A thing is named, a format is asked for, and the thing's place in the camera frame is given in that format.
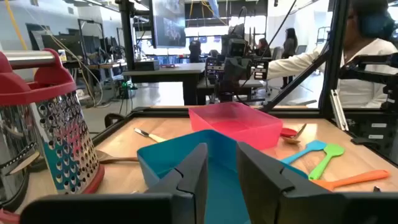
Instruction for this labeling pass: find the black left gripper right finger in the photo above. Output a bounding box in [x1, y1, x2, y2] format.
[236, 141, 398, 224]

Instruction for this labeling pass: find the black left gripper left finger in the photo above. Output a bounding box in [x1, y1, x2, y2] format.
[20, 142, 208, 224]

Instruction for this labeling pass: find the gold metal spoon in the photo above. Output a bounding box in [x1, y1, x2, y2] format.
[281, 123, 308, 145]

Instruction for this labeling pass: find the red spoon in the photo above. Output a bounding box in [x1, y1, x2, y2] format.
[279, 127, 299, 138]

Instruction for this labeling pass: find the cream-handled steel knife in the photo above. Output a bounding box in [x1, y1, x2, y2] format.
[133, 127, 168, 144]

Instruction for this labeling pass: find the wooden spoon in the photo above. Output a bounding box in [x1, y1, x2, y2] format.
[95, 149, 140, 165]

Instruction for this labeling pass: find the green silicone spatula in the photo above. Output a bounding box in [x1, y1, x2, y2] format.
[308, 143, 346, 181]

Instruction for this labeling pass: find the orange silicone spatula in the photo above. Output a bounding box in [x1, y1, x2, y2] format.
[312, 169, 391, 192]

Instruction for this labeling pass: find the seated person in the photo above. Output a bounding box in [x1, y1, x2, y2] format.
[254, 37, 271, 58]

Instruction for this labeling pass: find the blue plastic bin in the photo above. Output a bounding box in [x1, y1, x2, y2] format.
[136, 129, 309, 224]

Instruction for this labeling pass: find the pink plastic bin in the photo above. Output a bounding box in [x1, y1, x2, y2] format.
[188, 101, 284, 151]

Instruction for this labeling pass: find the standing person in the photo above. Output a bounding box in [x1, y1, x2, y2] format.
[280, 27, 299, 90]

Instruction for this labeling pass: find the black desk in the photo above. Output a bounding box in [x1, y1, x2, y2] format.
[122, 62, 206, 106]

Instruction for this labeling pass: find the large dark display screen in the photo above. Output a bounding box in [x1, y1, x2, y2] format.
[148, 0, 187, 50]

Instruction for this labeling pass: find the silver aluminium extrusion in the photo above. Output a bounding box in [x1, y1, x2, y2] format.
[328, 89, 350, 132]

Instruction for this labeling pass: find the black box with white labels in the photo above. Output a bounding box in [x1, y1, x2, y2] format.
[341, 111, 398, 166]

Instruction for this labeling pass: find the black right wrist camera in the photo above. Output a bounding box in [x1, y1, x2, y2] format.
[228, 39, 248, 58]

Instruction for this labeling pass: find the black clamp bracket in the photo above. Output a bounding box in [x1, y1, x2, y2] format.
[103, 112, 126, 129]

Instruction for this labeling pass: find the black aluminium rig frame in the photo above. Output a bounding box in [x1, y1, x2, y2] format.
[91, 0, 398, 147]

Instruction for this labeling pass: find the black support post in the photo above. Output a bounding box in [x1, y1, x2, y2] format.
[114, 0, 137, 71]

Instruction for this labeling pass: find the steel box grater red handle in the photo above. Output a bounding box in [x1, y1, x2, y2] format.
[0, 48, 106, 224]

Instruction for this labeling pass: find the yellow cable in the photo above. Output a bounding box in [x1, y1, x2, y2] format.
[3, 0, 29, 51]

